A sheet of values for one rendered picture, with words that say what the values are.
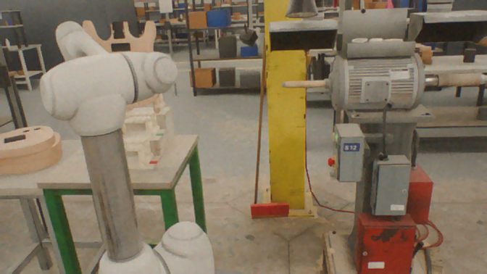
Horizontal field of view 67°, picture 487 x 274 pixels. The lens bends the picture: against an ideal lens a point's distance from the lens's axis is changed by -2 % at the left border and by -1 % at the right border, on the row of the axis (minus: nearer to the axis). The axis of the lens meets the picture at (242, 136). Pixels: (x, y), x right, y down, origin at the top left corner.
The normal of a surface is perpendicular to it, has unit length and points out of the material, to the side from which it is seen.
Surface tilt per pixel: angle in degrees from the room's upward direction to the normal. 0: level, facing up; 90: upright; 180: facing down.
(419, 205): 90
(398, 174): 90
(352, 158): 90
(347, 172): 90
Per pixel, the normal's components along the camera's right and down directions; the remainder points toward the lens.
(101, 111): 0.59, 0.34
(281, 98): -0.10, 0.36
